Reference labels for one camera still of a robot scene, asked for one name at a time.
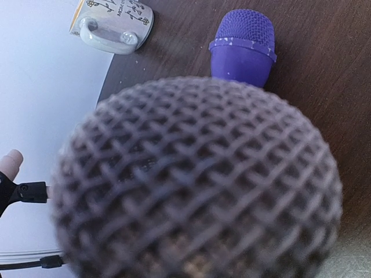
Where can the beige pink microphone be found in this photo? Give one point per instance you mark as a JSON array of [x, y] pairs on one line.
[[196, 177]]

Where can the purple microphone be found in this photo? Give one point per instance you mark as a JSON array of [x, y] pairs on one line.
[[244, 48]]

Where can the black small-mic stand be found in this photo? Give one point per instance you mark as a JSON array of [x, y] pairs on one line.
[[32, 192]]

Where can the pale pink small microphone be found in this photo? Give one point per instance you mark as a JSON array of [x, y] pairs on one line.
[[10, 164]]

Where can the white floral mug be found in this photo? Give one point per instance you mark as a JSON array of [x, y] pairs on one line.
[[118, 27]]

